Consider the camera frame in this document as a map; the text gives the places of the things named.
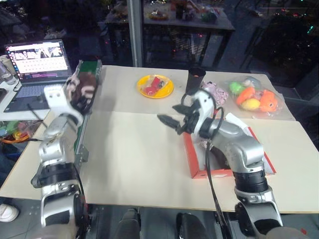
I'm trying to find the yellow plastic plate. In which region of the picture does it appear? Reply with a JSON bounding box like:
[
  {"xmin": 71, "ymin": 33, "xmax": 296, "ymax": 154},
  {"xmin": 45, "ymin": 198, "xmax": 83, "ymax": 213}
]
[{"xmin": 136, "ymin": 74, "xmax": 175, "ymax": 99}]

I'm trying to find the pink patterned cloth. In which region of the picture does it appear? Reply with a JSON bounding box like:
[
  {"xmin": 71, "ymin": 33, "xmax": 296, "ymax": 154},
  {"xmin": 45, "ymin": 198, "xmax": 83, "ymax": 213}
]
[{"xmin": 200, "ymin": 81, "xmax": 229, "ymax": 107}]

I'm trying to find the orange carrot toy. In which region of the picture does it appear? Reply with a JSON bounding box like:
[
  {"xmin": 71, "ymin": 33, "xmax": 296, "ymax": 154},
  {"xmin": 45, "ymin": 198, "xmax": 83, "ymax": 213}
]
[{"xmin": 236, "ymin": 87, "xmax": 257, "ymax": 105}]

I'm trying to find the yellow lemon toy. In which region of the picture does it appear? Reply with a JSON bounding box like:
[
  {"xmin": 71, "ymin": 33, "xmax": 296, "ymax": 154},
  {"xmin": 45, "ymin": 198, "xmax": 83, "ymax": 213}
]
[{"xmin": 240, "ymin": 98, "xmax": 260, "ymax": 112}]

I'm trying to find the black tall cup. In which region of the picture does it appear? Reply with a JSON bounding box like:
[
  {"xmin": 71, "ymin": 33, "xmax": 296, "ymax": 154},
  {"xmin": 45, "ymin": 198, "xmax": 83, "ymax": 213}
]
[{"xmin": 185, "ymin": 66, "xmax": 207, "ymax": 96}]

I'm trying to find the yellow tray with items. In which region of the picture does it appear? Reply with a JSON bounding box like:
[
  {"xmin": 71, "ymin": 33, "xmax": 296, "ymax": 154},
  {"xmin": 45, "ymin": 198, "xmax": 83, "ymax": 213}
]
[{"xmin": 148, "ymin": 8, "xmax": 169, "ymax": 21}]

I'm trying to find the grey metal pillar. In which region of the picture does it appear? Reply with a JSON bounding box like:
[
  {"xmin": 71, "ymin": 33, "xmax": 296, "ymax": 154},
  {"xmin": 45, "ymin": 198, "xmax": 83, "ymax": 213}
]
[{"xmin": 126, "ymin": 0, "xmax": 145, "ymax": 67}]

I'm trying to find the clear plastic bag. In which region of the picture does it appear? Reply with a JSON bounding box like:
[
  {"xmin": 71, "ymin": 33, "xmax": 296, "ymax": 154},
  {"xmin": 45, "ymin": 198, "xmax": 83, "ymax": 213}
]
[{"xmin": 225, "ymin": 75, "xmax": 285, "ymax": 116}]

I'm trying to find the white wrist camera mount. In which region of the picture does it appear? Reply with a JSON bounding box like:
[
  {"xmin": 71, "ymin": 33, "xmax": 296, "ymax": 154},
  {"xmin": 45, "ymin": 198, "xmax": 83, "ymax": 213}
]
[
  {"xmin": 191, "ymin": 89, "xmax": 216, "ymax": 140},
  {"xmin": 43, "ymin": 84, "xmax": 84, "ymax": 122}
]

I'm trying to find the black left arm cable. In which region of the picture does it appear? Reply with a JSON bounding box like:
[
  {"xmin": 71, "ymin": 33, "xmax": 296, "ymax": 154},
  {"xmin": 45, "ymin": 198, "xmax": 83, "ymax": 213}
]
[{"xmin": 74, "ymin": 171, "xmax": 88, "ymax": 225}]

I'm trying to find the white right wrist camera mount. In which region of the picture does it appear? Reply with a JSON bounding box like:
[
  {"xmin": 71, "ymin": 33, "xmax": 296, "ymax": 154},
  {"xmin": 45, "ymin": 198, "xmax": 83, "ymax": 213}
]
[{"xmin": 191, "ymin": 89, "xmax": 216, "ymax": 140}]

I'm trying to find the grey laptop with lit screen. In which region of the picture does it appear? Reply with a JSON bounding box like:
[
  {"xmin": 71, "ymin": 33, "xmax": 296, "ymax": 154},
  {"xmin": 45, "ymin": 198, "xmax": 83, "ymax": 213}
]
[{"xmin": 3, "ymin": 39, "xmax": 73, "ymax": 113}]

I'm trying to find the green plush toy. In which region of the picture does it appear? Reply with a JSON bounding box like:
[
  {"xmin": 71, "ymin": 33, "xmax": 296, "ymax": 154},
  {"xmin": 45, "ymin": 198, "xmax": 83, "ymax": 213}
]
[{"xmin": 229, "ymin": 81, "xmax": 244, "ymax": 95}]

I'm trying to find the green background toy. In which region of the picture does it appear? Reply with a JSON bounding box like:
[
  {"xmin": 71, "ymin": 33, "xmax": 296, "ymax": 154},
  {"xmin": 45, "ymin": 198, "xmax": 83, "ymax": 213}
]
[{"xmin": 200, "ymin": 9, "xmax": 218, "ymax": 22}]

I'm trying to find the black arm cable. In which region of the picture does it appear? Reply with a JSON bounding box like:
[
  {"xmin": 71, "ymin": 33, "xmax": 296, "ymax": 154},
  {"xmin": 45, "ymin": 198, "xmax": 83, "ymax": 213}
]
[
  {"xmin": 74, "ymin": 171, "xmax": 88, "ymax": 225},
  {"xmin": 205, "ymin": 107, "xmax": 229, "ymax": 239}
]

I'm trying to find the dark background table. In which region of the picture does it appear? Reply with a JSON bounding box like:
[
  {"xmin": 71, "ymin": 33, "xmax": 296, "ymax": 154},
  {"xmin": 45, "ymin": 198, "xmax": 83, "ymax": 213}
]
[{"xmin": 104, "ymin": 7, "xmax": 236, "ymax": 69}]

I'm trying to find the orange coiled cable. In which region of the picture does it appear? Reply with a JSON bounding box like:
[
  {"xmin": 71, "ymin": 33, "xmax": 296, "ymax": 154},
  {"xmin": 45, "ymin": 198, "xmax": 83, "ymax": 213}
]
[{"xmin": 0, "ymin": 131, "xmax": 42, "ymax": 144}]

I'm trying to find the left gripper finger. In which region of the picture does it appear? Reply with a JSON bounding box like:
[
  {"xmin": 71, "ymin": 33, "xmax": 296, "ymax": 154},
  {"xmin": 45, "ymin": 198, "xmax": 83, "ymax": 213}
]
[
  {"xmin": 84, "ymin": 91, "xmax": 97, "ymax": 113},
  {"xmin": 65, "ymin": 79, "xmax": 73, "ymax": 101}
]

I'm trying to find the clear glass cup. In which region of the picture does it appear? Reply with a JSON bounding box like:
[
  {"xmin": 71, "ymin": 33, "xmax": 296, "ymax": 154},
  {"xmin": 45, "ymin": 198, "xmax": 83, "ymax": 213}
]
[{"xmin": 0, "ymin": 55, "xmax": 19, "ymax": 86}]

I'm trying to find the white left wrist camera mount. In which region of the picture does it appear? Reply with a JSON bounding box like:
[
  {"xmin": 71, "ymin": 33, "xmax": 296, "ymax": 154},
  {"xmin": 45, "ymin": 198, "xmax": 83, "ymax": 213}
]
[{"xmin": 43, "ymin": 84, "xmax": 84, "ymax": 122}]

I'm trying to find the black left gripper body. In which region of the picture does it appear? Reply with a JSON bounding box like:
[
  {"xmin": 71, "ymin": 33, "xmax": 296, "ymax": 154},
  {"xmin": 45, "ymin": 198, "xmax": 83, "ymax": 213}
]
[{"xmin": 71, "ymin": 97, "xmax": 88, "ymax": 114}]

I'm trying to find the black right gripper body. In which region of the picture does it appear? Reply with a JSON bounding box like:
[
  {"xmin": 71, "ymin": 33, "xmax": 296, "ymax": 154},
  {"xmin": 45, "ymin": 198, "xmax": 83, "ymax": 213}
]
[{"xmin": 175, "ymin": 104, "xmax": 200, "ymax": 135}]

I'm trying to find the dark rounded shape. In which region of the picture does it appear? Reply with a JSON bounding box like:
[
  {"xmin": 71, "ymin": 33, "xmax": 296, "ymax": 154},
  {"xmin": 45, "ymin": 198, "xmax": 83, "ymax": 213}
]
[
  {"xmin": 116, "ymin": 208, "xmax": 141, "ymax": 239},
  {"xmin": 175, "ymin": 212, "xmax": 200, "ymax": 239}
]

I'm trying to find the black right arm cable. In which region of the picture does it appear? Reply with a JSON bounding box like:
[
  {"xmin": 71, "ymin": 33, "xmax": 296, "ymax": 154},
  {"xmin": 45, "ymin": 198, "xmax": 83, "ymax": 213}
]
[{"xmin": 205, "ymin": 107, "xmax": 229, "ymax": 239}]

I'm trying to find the black laptop cable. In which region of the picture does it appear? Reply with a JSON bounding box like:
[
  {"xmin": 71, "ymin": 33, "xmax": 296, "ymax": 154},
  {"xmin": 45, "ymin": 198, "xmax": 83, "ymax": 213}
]
[{"xmin": 26, "ymin": 102, "xmax": 49, "ymax": 128}]

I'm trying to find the green conveyor belt metal frame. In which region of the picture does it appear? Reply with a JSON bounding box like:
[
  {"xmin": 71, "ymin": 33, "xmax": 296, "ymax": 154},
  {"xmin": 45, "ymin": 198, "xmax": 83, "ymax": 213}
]
[{"xmin": 73, "ymin": 59, "xmax": 104, "ymax": 167}]

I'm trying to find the white sneaker of bystander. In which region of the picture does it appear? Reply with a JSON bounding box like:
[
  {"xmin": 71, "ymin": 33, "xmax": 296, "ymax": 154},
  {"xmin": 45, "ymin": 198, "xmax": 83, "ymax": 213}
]
[{"xmin": 0, "ymin": 203, "xmax": 20, "ymax": 223}]

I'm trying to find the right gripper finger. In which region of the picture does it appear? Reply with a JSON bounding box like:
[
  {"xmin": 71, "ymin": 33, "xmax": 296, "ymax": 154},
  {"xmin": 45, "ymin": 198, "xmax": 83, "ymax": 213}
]
[
  {"xmin": 172, "ymin": 104, "xmax": 193, "ymax": 115},
  {"xmin": 157, "ymin": 114, "xmax": 181, "ymax": 129}
]

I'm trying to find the brown fluffy shoe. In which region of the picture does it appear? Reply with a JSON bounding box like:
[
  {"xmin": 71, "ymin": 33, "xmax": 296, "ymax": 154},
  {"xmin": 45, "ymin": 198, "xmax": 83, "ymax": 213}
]
[
  {"xmin": 67, "ymin": 72, "xmax": 98, "ymax": 112},
  {"xmin": 198, "ymin": 139, "xmax": 232, "ymax": 171}
]

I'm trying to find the orange shoebox with white lid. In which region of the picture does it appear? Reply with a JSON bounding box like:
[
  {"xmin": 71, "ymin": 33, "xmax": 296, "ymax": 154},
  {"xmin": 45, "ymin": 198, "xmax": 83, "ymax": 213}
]
[{"xmin": 183, "ymin": 112, "xmax": 277, "ymax": 180}]

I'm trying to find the orange fish plush toy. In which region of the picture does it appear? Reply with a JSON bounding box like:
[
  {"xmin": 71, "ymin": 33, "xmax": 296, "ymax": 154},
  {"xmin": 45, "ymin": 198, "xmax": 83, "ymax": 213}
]
[{"xmin": 259, "ymin": 89, "xmax": 278, "ymax": 113}]

